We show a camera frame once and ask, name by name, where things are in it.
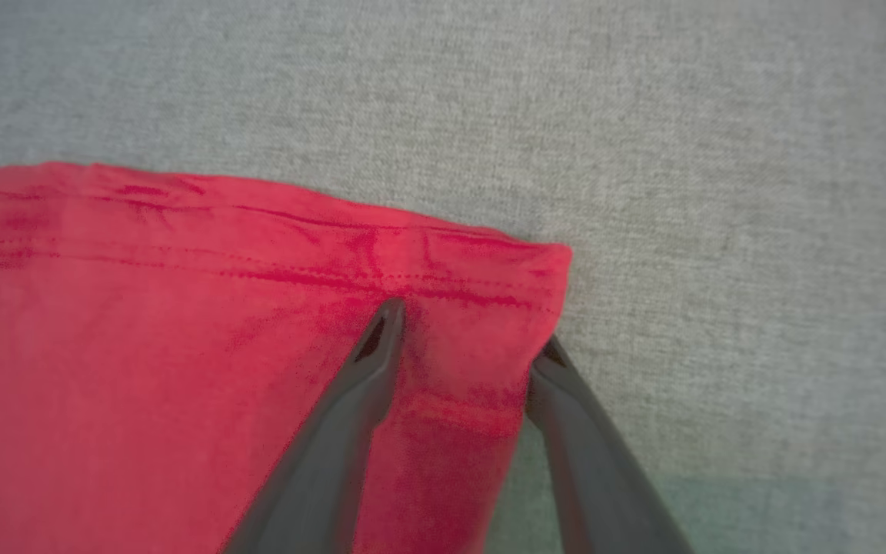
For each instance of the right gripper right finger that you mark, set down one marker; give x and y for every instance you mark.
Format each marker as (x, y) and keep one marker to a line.
(597, 477)

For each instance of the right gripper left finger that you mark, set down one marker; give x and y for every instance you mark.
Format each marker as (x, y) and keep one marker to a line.
(328, 462)

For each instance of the red cloth garment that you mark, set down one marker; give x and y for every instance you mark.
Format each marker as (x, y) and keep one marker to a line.
(143, 346)

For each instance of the grey fabric sofa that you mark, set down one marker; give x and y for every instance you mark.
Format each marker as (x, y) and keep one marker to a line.
(643, 115)

